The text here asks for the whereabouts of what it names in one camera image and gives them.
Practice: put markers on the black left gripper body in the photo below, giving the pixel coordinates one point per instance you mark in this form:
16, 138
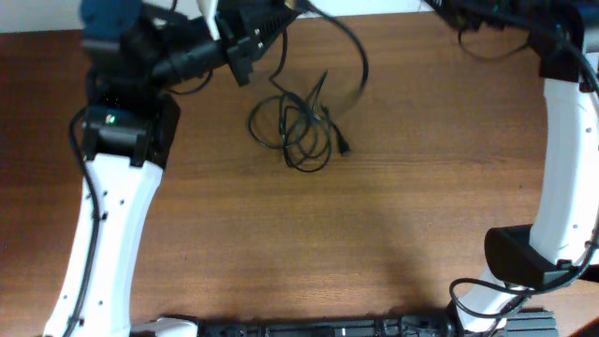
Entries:
237, 51

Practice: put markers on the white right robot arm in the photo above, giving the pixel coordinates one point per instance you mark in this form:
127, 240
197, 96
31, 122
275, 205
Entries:
561, 245

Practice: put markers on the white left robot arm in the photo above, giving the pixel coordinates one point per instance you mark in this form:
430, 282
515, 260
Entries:
139, 52

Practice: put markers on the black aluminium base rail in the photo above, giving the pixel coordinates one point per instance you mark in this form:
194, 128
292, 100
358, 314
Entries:
365, 325

